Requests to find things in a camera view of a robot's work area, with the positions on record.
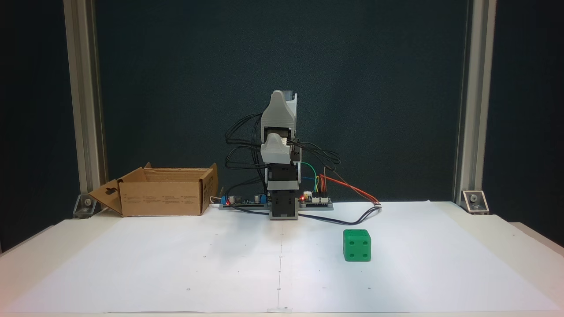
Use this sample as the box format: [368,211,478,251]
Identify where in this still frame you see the white paper sheet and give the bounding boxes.
[4,201,560,314]

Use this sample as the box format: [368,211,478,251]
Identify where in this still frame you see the aluminium frame post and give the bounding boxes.
[453,0,497,205]
[63,0,108,207]

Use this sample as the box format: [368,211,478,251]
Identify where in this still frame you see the motor driver circuit board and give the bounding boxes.
[299,192,331,206]

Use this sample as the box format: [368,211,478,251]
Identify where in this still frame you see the red wire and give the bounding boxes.
[319,174,379,205]

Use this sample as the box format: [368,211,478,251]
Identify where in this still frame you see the brown cardboard box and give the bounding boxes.
[89,162,219,217]

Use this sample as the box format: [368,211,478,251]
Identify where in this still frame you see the metal corner bracket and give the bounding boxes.
[461,190,490,215]
[73,194,106,219]

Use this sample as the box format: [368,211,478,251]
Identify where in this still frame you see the green wire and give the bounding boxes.
[301,163,319,195]

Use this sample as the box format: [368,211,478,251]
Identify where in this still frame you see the green die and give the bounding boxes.
[343,229,371,262]

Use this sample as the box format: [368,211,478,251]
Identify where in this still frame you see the blue power converter board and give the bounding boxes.
[220,192,270,207]

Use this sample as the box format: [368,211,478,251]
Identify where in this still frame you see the orange wire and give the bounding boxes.
[321,174,380,206]

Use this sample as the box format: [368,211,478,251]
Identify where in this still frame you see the black servo cable bundle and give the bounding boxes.
[225,112,341,185]

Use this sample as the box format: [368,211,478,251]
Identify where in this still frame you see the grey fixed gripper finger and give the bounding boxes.
[263,90,298,118]

